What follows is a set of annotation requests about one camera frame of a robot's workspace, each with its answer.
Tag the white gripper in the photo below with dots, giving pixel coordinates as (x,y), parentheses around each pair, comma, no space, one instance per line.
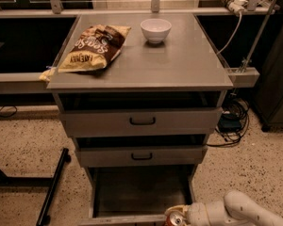
(195,211)

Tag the red coke can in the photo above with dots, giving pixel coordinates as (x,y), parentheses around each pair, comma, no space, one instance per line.
(175,219)

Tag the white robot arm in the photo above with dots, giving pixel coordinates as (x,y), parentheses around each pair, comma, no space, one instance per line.
(235,209)

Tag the middle grey drawer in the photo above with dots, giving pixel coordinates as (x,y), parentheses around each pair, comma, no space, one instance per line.
(101,152)

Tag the grey drawer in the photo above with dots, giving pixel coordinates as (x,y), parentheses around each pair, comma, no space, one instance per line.
(101,152)
(137,196)
(138,114)

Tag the bottom grey drawer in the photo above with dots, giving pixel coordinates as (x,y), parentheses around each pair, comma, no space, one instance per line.
(137,196)

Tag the grey drawer cabinet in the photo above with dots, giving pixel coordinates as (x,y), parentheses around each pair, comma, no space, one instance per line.
(183,62)

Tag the top grey drawer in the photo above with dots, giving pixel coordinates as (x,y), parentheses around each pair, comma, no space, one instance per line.
(138,114)

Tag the dark grey cabinet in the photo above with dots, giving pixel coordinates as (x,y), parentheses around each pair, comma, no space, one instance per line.
(267,97)

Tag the white ceramic bowl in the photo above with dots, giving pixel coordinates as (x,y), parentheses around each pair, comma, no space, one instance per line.
(155,30)

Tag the brown yellow chip bag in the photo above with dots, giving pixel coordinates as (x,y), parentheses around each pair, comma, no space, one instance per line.
(95,48)

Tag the black metal floor stand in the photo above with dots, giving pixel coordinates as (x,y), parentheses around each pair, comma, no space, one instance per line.
(51,183)

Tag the white power strip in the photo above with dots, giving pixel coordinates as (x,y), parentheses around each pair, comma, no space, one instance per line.
(234,6)

